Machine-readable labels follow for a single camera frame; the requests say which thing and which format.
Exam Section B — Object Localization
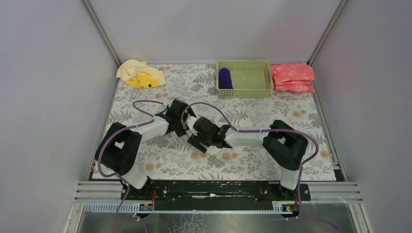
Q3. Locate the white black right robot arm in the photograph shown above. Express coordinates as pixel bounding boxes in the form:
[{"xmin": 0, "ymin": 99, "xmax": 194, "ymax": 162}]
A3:
[{"xmin": 185, "ymin": 116, "xmax": 309, "ymax": 190}]

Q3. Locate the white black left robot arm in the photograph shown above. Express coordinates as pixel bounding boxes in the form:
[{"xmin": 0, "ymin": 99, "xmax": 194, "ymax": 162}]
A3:
[{"xmin": 95, "ymin": 99, "xmax": 196, "ymax": 189}]

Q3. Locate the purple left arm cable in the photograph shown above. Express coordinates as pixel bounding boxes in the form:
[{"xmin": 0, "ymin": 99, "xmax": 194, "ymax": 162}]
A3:
[{"xmin": 96, "ymin": 100, "xmax": 165, "ymax": 233}]

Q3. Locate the yellow duck towel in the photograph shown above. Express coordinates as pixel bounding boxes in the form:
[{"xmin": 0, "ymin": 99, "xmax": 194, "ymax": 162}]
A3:
[{"xmin": 116, "ymin": 59, "xmax": 166, "ymax": 89}]

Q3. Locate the pink patterned plastic package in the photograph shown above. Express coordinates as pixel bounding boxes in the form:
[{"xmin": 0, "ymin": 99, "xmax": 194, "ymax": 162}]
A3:
[{"xmin": 270, "ymin": 63, "xmax": 315, "ymax": 93}]

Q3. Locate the green perforated plastic basket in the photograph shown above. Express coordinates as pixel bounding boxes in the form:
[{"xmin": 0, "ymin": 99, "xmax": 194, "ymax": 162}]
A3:
[{"xmin": 216, "ymin": 61, "xmax": 274, "ymax": 98}]

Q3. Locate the purple microfibre towel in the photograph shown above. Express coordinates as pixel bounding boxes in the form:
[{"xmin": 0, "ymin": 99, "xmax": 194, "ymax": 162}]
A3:
[{"xmin": 218, "ymin": 67, "xmax": 233, "ymax": 89}]

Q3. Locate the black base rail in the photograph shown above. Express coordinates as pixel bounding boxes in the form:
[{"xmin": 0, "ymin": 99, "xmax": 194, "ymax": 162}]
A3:
[{"xmin": 121, "ymin": 180, "xmax": 311, "ymax": 211}]

